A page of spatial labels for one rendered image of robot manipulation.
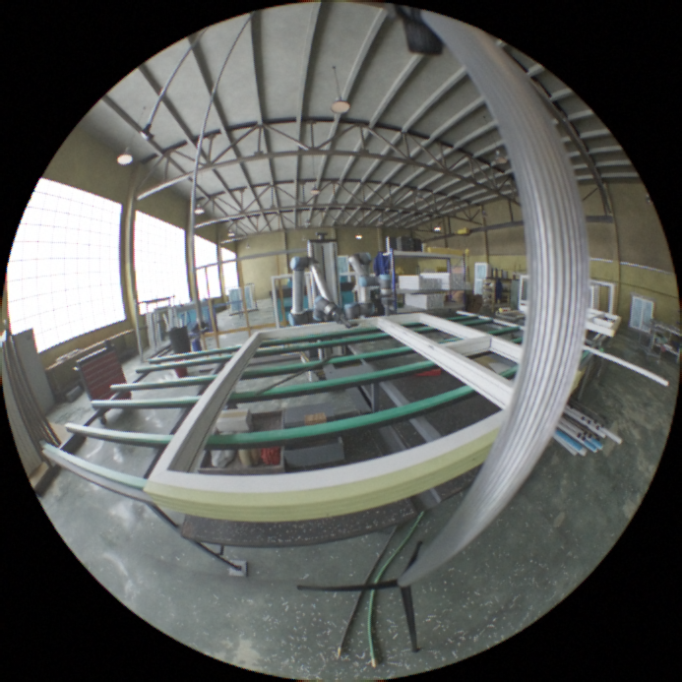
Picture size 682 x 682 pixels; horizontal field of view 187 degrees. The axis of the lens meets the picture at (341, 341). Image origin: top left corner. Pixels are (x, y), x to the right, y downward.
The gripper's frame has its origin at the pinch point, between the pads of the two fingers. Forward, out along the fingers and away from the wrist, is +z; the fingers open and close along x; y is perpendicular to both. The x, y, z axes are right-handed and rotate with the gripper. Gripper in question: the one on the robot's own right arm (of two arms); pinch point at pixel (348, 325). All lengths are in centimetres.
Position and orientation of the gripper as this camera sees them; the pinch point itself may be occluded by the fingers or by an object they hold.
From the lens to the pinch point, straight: 159.0
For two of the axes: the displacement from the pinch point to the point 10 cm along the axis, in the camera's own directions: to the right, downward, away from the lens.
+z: 7.3, 6.5, -2.1
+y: 6.7, -6.5, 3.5
